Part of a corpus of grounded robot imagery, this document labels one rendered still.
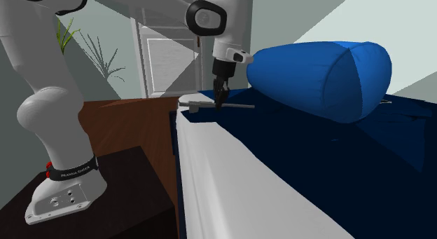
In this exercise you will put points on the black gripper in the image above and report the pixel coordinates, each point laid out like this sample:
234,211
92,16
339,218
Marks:
223,68

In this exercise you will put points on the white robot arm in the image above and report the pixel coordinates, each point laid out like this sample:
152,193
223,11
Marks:
51,105

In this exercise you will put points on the white door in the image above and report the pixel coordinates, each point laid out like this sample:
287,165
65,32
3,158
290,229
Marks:
167,60

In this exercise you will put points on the bed with dark blue cover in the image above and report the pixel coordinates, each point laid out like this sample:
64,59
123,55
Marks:
239,183

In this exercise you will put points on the blue bolster pillow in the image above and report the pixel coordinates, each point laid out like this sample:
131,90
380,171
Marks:
317,79

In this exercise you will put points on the dark robot stand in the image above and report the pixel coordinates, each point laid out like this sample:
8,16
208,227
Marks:
129,200

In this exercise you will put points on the green leafy plant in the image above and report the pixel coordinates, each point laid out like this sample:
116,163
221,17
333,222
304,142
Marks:
66,35

